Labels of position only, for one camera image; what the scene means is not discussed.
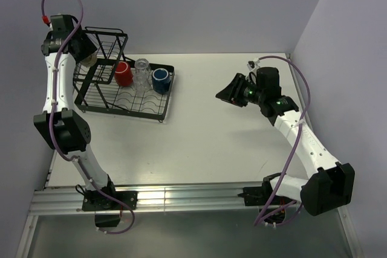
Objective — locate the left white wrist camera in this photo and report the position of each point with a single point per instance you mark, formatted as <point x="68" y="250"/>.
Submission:
<point x="54" y="23"/>

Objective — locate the small brown round lid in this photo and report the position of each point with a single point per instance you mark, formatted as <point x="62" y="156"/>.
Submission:
<point x="89" y="61"/>

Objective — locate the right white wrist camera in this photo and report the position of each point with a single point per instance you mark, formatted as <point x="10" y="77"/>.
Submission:
<point x="253" y="64"/>

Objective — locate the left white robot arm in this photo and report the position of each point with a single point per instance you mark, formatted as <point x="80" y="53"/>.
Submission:
<point x="65" y="46"/>

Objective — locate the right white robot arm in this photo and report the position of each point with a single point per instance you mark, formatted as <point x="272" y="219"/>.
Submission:
<point x="329" y="183"/>

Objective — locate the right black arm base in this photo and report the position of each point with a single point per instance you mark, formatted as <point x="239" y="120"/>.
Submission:
<point x="258" y="196"/>

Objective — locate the red mug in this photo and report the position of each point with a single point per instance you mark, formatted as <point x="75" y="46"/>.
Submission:
<point x="123" y="74"/>

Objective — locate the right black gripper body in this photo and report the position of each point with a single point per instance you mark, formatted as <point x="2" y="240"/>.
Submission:
<point x="254" y="95"/>

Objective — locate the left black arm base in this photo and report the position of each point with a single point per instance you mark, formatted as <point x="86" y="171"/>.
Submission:
<point x="108" y="213"/>

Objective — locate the aluminium mounting rail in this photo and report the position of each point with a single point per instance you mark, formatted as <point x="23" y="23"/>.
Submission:
<point x="150" y="198"/>

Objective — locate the clear plastic cup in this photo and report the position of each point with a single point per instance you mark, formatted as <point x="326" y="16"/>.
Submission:
<point x="142" y="75"/>

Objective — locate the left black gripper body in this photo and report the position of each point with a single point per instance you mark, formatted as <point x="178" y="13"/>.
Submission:
<point x="86" y="47"/>

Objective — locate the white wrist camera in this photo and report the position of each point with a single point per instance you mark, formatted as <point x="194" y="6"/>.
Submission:
<point x="253" y="64"/>
<point x="54" y="23"/>

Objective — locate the dark blue mug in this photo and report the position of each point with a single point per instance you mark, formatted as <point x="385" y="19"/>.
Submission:
<point x="161" y="80"/>

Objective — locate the black wire dish rack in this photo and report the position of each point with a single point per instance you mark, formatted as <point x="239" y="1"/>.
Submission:
<point x="96" y="90"/>

